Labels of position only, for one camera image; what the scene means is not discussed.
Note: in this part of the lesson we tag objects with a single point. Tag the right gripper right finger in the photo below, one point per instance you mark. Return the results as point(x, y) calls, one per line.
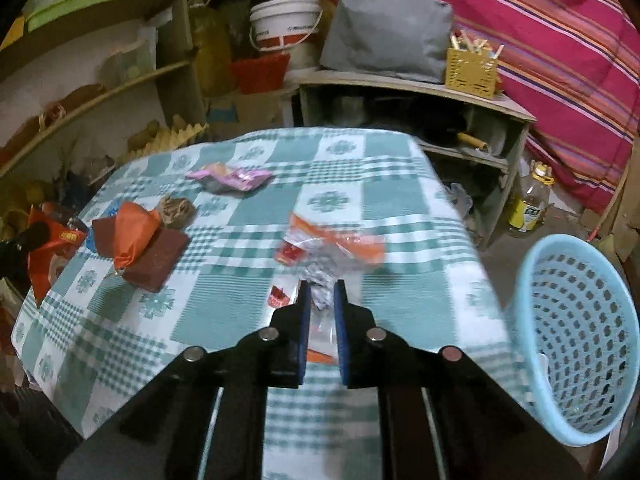
point(441, 416)

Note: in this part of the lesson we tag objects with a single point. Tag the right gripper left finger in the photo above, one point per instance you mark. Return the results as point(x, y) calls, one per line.
point(203, 416)

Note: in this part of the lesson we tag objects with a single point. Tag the clear orange plastic wrapper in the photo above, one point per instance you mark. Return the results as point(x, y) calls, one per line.
point(320, 256)

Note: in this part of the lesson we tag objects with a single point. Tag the light blue laundry basket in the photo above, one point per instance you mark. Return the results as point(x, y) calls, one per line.
point(574, 327)

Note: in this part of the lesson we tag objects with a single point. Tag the dark red scouring pad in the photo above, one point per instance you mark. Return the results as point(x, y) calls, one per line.
point(151, 270)

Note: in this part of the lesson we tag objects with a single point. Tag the green checkered tablecloth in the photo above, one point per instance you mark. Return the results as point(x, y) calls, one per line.
point(96, 340)

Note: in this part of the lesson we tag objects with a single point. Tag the cooking oil bottle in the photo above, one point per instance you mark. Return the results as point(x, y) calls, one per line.
point(531, 199)

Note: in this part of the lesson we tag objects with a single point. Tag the red gold-trimmed wrapper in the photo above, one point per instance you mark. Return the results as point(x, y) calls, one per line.
point(65, 233)

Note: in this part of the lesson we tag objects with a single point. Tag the pink snack wrapper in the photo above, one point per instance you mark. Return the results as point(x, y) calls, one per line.
point(220, 178)

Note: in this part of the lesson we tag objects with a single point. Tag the wooden shelf cabinet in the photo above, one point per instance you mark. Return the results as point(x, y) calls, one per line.
point(474, 142)

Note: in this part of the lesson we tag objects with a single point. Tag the yellow egg carton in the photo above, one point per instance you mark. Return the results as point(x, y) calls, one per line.
point(164, 140)

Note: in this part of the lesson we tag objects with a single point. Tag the cardboard box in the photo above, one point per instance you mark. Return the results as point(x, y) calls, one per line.
point(237, 113)

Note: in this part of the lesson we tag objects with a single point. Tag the yellow utensil basket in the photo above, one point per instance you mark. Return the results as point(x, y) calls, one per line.
point(472, 65)

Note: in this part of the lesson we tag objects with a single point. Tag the red plastic basin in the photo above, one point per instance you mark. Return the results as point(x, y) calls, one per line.
point(259, 75)

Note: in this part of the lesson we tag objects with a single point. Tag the striped magenta curtain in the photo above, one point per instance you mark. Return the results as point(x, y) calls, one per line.
point(574, 64)

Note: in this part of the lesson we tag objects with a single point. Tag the grey fabric bag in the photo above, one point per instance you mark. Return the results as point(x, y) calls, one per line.
point(407, 39)

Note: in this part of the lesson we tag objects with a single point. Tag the white plastic bucket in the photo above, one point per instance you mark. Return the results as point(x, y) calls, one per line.
point(277, 25)

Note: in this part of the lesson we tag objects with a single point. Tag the curved wooden wall shelf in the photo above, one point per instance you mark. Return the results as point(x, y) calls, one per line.
point(80, 86)

